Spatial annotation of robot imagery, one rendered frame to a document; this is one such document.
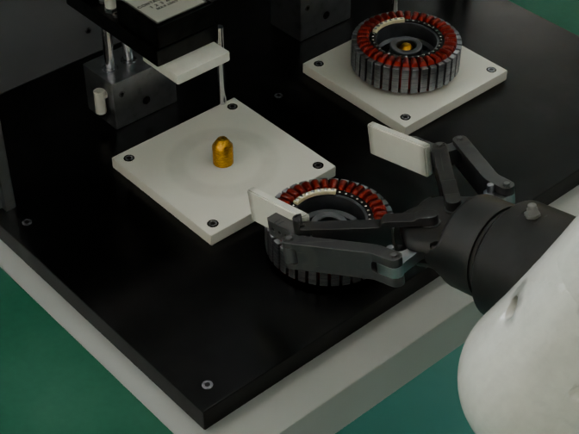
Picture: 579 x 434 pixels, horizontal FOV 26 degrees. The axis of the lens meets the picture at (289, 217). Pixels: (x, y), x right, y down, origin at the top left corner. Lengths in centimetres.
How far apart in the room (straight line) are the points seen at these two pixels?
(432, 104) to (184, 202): 28
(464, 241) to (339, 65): 44
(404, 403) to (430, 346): 93
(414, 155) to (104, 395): 32
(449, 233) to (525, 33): 53
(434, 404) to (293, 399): 101
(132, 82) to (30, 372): 33
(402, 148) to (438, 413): 98
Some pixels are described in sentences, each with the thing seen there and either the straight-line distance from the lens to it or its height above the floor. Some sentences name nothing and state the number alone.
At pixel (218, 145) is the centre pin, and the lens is 116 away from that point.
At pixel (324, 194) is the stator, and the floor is 80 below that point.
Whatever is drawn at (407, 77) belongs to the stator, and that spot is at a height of 81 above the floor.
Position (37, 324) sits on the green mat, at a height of 75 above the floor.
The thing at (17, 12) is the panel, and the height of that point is 85.
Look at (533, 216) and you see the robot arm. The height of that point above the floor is 94.
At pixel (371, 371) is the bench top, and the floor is 75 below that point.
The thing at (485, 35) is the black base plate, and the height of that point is 77.
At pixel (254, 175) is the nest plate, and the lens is 116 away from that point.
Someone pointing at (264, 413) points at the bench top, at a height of 75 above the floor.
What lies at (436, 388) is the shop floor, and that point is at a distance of 203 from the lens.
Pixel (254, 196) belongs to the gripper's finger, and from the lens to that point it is 102.
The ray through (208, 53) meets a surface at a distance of 115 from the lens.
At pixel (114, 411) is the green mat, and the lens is 101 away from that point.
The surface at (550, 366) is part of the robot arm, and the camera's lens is 69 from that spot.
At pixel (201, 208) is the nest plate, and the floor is 78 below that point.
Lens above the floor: 150
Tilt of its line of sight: 40 degrees down
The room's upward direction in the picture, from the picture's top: straight up
